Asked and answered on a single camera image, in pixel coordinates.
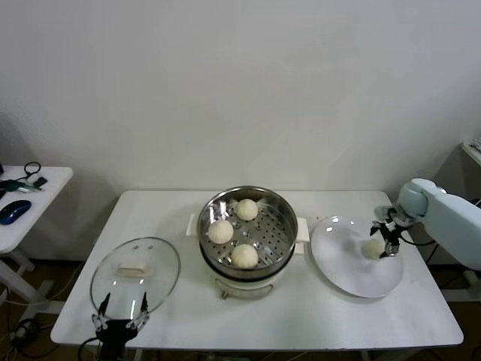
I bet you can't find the white steamed baozi bun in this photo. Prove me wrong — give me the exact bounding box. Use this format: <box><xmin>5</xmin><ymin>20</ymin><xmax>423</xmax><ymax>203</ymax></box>
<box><xmin>234</xmin><ymin>198</ymin><xmax>259</xmax><ymax>222</ymax></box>
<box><xmin>361</xmin><ymin>239</ymin><xmax>385</xmax><ymax>260</ymax></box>
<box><xmin>207</xmin><ymin>220</ymin><xmax>234</xmax><ymax>244</ymax></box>
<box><xmin>230</xmin><ymin>243</ymin><xmax>259</xmax><ymax>269</ymax></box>

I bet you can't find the white round plate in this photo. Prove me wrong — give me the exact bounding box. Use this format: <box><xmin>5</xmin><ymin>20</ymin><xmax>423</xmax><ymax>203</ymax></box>
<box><xmin>310</xmin><ymin>214</ymin><xmax>405</xmax><ymax>299</ymax></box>

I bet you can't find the white side table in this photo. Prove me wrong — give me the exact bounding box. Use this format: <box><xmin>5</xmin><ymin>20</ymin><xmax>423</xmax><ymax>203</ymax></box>
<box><xmin>0</xmin><ymin>166</ymin><xmax>74</xmax><ymax>315</ymax></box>

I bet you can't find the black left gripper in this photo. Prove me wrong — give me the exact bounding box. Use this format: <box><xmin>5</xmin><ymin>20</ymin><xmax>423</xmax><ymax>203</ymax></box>
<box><xmin>92</xmin><ymin>291</ymin><xmax>150</xmax><ymax>356</ymax></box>

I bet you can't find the white electric cooker base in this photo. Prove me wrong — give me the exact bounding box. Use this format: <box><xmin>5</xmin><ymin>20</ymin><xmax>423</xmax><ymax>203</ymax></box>
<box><xmin>186</xmin><ymin>212</ymin><xmax>307</xmax><ymax>301</ymax></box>

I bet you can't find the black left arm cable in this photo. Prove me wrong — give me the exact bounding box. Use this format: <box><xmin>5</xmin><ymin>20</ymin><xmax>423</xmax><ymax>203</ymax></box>
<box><xmin>77</xmin><ymin>335</ymin><xmax>103</xmax><ymax>361</ymax></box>

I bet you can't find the white floor power strip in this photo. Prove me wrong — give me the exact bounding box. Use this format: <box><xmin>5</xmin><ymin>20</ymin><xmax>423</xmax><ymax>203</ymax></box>
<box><xmin>9</xmin><ymin>319</ymin><xmax>38</xmax><ymax>344</ymax></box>

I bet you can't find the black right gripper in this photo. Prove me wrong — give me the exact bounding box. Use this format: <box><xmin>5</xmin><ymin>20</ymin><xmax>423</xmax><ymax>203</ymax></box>
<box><xmin>370</xmin><ymin>220</ymin><xmax>402</xmax><ymax>259</ymax></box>

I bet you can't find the blue computer mouse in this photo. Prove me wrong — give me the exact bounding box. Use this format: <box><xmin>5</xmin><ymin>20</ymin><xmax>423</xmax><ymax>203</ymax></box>
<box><xmin>0</xmin><ymin>200</ymin><xmax>32</xmax><ymax>226</ymax></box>

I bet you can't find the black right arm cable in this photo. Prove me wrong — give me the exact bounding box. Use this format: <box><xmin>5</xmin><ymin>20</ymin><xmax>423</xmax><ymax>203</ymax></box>
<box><xmin>398</xmin><ymin>225</ymin><xmax>437</xmax><ymax>247</ymax></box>

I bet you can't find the white shelf desk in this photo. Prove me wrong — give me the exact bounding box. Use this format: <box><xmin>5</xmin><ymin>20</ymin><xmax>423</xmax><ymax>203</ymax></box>
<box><xmin>460</xmin><ymin>141</ymin><xmax>481</xmax><ymax>170</ymax></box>

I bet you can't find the stainless steel steamer basket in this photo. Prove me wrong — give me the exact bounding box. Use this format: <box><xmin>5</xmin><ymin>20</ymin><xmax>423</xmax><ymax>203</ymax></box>
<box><xmin>186</xmin><ymin>184</ymin><xmax>310</xmax><ymax>281</ymax></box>

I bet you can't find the thin black cable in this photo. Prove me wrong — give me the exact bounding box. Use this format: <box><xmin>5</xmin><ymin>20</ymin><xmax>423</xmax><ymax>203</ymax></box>
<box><xmin>426</xmin><ymin>240</ymin><xmax>440</xmax><ymax>266</ymax></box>

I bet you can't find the white stand base frame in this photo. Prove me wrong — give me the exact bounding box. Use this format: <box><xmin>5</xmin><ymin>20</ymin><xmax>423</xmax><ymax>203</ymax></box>
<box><xmin>439</xmin><ymin>268</ymin><xmax>481</xmax><ymax>304</ymax></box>

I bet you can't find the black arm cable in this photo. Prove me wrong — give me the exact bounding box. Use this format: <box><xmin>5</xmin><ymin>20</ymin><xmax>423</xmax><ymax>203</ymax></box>
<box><xmin>77</xmin><ymin>335</ymin><xmax>103</xmax><ymax>361</ymax></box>
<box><xmin>398</xmin><ymin>225</ymin><xmax>437</xmax><ymax>247</ymax></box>

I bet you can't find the glass lid with white handle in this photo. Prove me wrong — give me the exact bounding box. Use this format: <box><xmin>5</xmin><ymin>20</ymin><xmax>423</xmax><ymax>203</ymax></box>
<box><xmin>89</xmin><ymin>236</ymin><xmax>181</xmax><ymax>320</ymax></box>

